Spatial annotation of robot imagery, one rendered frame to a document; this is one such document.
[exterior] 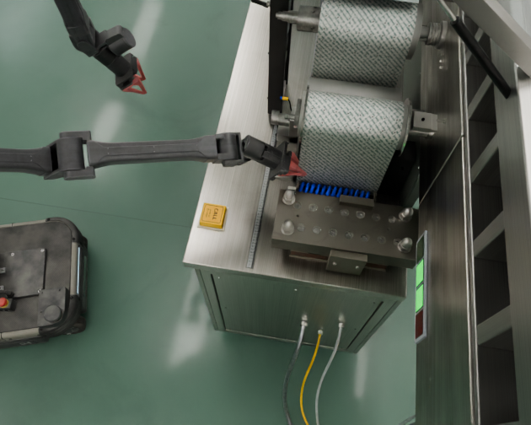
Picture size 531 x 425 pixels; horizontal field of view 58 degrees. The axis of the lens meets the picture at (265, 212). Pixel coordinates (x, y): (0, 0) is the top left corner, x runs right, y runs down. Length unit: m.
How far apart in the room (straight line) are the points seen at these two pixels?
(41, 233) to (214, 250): 1.14
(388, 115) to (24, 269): 1.70
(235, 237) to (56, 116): 1.85
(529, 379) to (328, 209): 0.82
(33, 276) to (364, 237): 1.48
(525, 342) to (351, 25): 0.87
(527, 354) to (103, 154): 0.93
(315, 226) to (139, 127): 1.75
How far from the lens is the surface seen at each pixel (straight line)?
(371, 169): 1.32
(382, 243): 1.35
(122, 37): 1.49
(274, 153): 1.30
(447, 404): 0.95
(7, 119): 3.20
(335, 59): 1.36
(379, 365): 2.32
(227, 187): 1.54
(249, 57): 1.89
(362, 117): 1.21
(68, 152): 1.19
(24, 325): 2.27
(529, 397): 0.70
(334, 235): 1.33
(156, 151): 1.20
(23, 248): 2.41
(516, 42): 0.83
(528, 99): 0.86
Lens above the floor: 2.22
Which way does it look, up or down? 62 degrees down
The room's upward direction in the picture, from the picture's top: 1 degrees clockwise
